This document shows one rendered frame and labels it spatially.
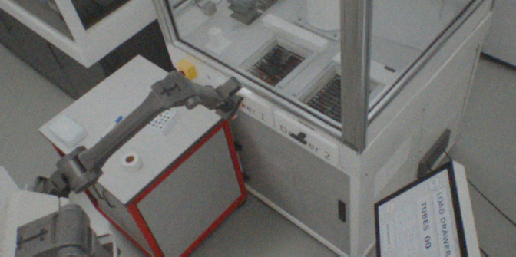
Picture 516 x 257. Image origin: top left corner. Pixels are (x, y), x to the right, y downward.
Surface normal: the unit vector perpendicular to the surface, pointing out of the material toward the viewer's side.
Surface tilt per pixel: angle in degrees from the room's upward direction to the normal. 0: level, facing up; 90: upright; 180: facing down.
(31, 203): 42
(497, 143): 0
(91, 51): 90
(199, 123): 0
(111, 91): 0
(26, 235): 13
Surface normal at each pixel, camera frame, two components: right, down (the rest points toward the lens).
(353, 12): -0.66, 0.62
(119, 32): 0.74, 0.44
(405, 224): -0.83, -0.42
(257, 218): -0.12, -0.66
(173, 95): 0.59, -0.53
